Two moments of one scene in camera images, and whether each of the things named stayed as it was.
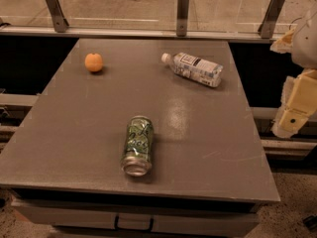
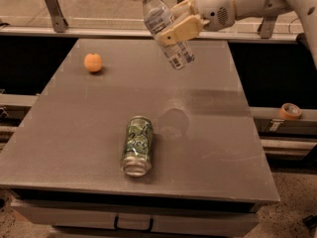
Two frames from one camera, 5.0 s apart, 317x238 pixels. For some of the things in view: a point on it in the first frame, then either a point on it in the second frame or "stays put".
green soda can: (138, 148) stays put
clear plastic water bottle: (195, 68) -> (158, 16)
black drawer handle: (133, 229) stays put
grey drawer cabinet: (80, 214) stays put
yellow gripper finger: (284, 44) -> (215, 11)
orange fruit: (93, 62) stays put
